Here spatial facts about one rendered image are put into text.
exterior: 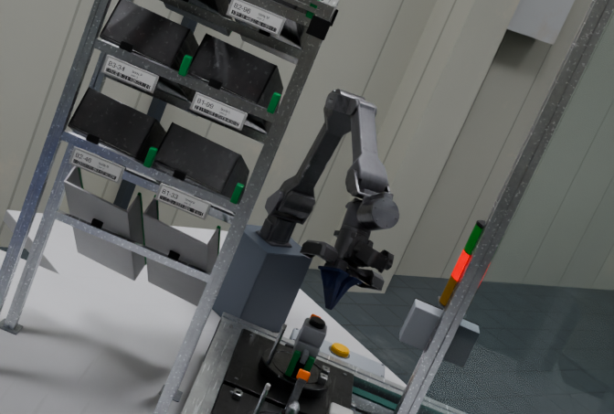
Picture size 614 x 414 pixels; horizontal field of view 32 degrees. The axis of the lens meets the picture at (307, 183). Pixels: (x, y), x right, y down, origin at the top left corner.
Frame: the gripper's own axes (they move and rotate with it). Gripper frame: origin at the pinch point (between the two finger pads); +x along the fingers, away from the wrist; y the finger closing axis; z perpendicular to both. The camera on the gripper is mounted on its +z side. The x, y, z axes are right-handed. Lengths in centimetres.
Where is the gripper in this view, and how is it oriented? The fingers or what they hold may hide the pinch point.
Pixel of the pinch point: (334, 291)
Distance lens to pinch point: 200.5
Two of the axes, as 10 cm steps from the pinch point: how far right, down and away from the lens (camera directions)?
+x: -3.3, 9.1, -2.6
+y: 6.4, 4.1, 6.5
